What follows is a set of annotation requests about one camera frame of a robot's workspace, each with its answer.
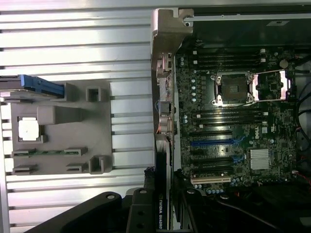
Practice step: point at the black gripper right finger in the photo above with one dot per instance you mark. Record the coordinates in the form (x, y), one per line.
(189, 213)

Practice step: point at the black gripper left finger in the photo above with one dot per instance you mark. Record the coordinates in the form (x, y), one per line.
(141, 213)

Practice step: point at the white expansion slot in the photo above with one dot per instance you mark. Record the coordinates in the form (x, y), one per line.
(210, 180)

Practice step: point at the blue expansion slot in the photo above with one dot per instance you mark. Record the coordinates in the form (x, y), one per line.
(211, 142)

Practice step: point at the silver chipset heatsink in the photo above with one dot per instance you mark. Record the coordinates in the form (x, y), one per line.
(260, 159)

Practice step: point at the grey plastic parts rack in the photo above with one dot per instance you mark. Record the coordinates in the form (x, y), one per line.
(73, 136)

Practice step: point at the green loose RAM stick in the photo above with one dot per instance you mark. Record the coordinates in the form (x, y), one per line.
(48, 153)

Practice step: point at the green Dell motherboard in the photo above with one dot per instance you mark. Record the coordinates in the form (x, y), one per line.
(281, 121)

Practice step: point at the CPU socket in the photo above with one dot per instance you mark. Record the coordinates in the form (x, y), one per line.
(230, 88)

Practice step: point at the silver CPU chip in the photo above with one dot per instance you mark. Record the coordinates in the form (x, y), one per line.
(28, 129)

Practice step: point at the metal socket cover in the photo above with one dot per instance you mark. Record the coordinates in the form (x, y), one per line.
(272, 85)

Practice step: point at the hard disk with blue caddy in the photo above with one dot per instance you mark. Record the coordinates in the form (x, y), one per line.
(31, 82)

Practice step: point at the coin cell battery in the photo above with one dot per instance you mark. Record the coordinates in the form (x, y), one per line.
(283, 63)

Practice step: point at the open dark grey PC case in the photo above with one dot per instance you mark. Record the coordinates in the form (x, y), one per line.
(167, 29)

